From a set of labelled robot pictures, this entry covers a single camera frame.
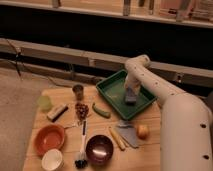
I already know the grey sponge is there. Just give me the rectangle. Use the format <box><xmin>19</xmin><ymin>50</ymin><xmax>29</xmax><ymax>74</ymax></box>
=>
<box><xmin>125</xmin><ymin>94</ymin><xmax>137</xmax><ymax>104</ymax></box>

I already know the green plastic tray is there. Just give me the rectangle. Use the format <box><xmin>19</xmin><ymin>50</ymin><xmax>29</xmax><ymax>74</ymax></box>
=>
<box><xmin>96</xmin><ymin>70</ymin><xmax>156</xmax><ymax>120</ymax></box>

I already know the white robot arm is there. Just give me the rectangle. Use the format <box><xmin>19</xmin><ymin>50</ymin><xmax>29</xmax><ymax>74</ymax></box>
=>
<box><xmin>125</xmin><ymin>55</ymin><xmax>213</xmax><ymax>171</ymax></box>

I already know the grey cloth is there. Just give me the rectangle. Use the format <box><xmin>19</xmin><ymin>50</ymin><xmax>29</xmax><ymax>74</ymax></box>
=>
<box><xmin>116</xmin><ymin>120</ymin><xmax>139</xmax><ymax>148</ymax></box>

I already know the small metal cup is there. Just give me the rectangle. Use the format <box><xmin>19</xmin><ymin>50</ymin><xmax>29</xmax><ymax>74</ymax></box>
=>
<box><xmin>72</xmin><ymin>84</ymin><xmax>84</xmax><ymax>100</ymax></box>

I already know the orange fruit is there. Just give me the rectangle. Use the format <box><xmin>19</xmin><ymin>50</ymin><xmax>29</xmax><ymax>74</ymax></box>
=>
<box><xmin>136</xmin><ymin>125</ymin><xmax>150</xmax><ymax>140</ymax></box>

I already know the brown grape bunch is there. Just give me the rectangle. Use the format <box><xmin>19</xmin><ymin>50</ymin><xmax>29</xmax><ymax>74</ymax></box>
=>
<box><xmin>75</xmin><ymin>103</ymin><xmax>89</xmax><ymax>120</ymax></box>

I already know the small metal spoon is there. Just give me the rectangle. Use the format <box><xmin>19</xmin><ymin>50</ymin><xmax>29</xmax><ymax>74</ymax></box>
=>
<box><xmin>64</xmin><ymin>121</ymin><xmax>82</xmax><ymax>129</ymax></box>

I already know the dark maroon bowl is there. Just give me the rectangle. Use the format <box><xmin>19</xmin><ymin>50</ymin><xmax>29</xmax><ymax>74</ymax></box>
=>
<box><xmin>86</xmin><ymin>135</ymin><xmax>114</xmax><ymax>166</ymax></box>

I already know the black and white eraser brush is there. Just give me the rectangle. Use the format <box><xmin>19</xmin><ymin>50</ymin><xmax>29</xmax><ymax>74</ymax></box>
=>
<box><xmin>47</xmin><ymin>104</ymin><xmax>68</xmax><ymax>122</ymax></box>

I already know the translucent green cup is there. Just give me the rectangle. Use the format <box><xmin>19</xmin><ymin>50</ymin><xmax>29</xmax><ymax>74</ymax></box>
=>
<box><xmin>37</xmin><ymin>96</ymin><xmax>52</xmax><ymax>112</ymax></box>

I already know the orange bowl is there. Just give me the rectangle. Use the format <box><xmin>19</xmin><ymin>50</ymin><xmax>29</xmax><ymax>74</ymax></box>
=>
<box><xmin>34</xmin><ymin>124</ymin><xmax>65</xmax><ymax>156</ymax></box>

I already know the white cup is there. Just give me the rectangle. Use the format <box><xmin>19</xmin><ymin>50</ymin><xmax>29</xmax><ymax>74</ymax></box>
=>
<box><xmin>41</xmin><ymin>149</ymin><xmax>63</xmax><ymax>171</ymax></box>

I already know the black cable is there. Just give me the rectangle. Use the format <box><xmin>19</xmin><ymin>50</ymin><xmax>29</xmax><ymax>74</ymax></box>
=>
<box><xmin>3</xmin><ymin>38</ymin><xmax>98</xmax><ymax>88</ymax></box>

